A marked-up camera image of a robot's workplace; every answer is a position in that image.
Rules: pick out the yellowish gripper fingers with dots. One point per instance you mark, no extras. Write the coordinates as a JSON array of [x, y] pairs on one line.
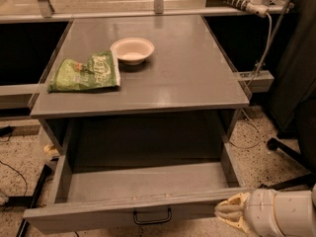
[[232, 212]]

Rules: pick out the grey top drawer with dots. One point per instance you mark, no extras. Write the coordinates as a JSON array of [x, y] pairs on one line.
[[110, 171]]

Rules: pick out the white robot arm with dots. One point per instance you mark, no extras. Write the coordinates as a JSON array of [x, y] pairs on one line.
[[270, 213]]

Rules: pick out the grey cabinet desk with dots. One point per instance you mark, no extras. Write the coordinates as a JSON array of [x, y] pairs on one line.
[[186, 78]]

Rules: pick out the white paper bowl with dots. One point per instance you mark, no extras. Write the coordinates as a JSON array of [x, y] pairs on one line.
[[132, 51]]

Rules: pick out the green chip bag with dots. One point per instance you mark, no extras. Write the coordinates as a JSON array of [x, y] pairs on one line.
[[101, 70]]

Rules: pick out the white power strip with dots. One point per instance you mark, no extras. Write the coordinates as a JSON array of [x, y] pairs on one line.
[[255, 7]]

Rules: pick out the black drawer handle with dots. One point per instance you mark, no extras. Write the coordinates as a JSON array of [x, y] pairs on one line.
[[152, 217]]

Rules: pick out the aluminium frame rail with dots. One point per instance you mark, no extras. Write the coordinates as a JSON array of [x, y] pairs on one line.
[[63, 17]]

